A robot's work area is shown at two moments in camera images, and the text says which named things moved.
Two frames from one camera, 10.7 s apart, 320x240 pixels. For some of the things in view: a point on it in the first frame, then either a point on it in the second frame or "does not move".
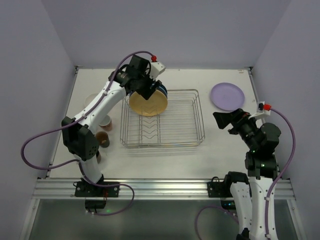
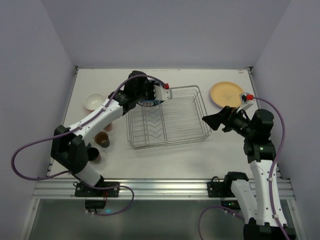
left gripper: (150, 87) does not move
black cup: (102, 138) does not move
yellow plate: (155, 105) to (225, 93)
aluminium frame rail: (145, 188) does not move
